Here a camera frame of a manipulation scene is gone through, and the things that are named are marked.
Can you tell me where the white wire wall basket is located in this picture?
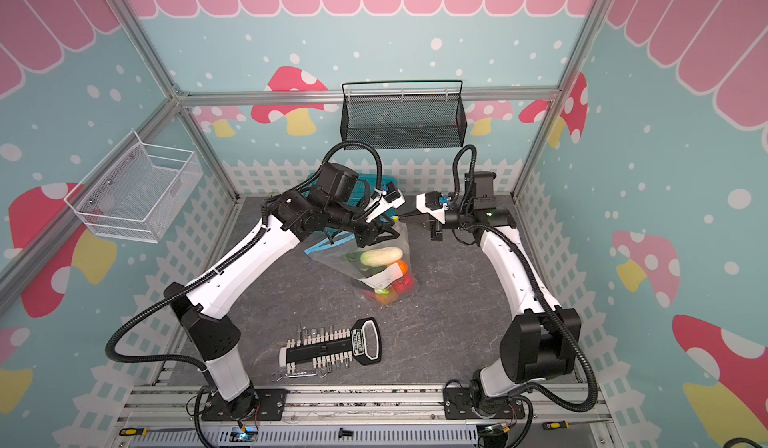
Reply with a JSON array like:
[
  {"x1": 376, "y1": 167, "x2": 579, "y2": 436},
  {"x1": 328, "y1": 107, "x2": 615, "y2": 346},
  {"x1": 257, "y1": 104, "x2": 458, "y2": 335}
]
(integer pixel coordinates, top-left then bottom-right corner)
[{"x1": 64, "y1": 132, "x2": 203, "y2": 244}]

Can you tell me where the yellow handled screwdriver right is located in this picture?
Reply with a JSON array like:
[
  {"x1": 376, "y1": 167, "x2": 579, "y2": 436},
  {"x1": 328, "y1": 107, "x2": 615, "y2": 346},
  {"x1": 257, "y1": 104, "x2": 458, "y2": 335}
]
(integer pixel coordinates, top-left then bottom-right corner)
[{"x1": 542, "y1": 421, "x2": 589, "y2": 431}]

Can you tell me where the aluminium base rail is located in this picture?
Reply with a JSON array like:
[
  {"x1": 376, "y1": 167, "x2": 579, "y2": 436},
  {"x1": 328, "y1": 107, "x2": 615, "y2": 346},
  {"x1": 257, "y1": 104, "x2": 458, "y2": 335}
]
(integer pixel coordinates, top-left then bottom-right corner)
[{"x1": 106, "y1": 384, "x2": 622, "y2": 447}]

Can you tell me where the black wire wall basket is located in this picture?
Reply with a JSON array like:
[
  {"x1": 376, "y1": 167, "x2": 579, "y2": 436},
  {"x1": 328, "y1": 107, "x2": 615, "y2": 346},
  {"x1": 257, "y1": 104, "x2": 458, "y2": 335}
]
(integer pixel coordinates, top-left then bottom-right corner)
[{"x1": 340, "y1": 80, "x2": 468, "y2": 150}]

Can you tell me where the yellow handled screwdriver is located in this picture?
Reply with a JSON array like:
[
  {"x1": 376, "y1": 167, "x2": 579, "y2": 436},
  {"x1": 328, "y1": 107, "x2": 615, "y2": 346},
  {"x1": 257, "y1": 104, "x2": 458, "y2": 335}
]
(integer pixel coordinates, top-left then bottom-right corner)
[
  {"x1": 542, "y1": 421, "x2": 589, "y2": 431},
  {"x1": 118, "y1": 427, "x2": 192, "y2": 437}
]

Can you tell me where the orange toy tomato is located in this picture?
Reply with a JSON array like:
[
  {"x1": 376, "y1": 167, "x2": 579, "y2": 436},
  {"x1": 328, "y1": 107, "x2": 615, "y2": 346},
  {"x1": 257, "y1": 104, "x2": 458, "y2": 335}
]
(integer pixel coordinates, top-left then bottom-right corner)
[{"x1": 396, "y1": 260, "x2": 409, "y2": 275}]

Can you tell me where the teal plastic basket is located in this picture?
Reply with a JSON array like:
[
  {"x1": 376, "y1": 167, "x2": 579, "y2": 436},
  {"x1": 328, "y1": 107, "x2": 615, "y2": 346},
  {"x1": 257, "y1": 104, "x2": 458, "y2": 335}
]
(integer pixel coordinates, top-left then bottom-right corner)
[{"x1": 347, "y1": 174, "x2": 398, "y2": 206}]

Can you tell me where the clear zip top bag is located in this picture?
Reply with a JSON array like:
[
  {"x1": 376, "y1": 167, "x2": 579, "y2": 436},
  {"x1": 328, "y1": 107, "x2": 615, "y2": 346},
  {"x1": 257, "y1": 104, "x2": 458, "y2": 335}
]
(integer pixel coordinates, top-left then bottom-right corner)
[{"x1": 304, "y1": 221, "x2": 418, "y2": 306}]

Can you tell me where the black screwdriver bit set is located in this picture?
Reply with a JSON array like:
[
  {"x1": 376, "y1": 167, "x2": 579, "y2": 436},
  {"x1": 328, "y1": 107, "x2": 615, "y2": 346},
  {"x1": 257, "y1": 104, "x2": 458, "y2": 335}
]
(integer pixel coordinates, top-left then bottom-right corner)
[{"x1": 278, "y1": 317, "x2": 382, "y2": 374}]

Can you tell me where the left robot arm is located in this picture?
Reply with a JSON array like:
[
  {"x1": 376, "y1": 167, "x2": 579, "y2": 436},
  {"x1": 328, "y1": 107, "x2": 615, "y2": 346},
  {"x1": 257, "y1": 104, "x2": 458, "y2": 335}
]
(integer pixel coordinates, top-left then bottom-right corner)
[{"x1": 105, "y1": 187, "x2": 394, "y2": 420}]

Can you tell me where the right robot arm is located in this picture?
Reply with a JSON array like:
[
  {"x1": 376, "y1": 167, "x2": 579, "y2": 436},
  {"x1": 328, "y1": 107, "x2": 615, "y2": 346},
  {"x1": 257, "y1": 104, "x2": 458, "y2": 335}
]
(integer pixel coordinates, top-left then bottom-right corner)
[{"x1": 397, "y1": 207, "x2": 598, "y2": 413}]

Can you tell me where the red toy pepper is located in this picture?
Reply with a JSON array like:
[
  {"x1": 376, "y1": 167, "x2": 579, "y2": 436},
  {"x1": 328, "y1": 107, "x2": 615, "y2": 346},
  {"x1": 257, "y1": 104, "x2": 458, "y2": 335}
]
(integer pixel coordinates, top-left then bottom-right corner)
[{"x1": 393, "y1": 275, "x2": 415, "y2": 295}]

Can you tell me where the white green toy cabbage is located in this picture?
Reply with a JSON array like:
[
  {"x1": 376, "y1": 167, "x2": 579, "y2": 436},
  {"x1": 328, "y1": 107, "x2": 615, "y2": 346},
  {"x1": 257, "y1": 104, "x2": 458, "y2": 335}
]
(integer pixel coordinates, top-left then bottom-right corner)
[{"x1": 345, "y1": 247, "x2": 404, "y2": 270}]

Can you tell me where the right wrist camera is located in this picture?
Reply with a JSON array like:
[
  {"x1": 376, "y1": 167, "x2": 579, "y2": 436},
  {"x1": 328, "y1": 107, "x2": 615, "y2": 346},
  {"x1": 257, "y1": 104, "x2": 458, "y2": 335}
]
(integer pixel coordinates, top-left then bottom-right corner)
[{"x1": 416, "y1": 191, "x2": 451, "y2": 215}]

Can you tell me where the yellow handled screwdriver left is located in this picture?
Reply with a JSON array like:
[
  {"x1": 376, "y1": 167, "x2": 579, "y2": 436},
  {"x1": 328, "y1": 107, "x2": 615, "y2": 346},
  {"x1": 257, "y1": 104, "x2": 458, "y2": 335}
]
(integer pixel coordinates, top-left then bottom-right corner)
[{"x1": 118, "y1": 427, "x2": 192, "y2": 437}]

